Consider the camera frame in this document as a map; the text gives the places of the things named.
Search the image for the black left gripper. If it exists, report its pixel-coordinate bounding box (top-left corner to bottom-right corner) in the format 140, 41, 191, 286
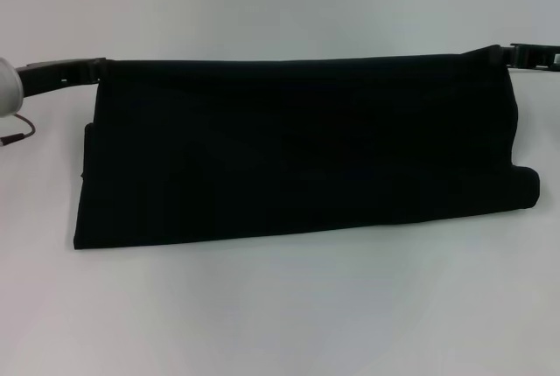
16, 56, 111, 99

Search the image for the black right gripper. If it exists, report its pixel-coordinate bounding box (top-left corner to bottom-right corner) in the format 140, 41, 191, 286
489, 42, 560, 72

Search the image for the black shirt with white lettering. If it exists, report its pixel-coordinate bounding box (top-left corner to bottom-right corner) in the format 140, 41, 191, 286
72, 45, 542, 251

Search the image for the grey left gripper cable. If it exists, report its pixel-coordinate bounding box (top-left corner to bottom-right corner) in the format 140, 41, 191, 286
0, 114, 39, 147

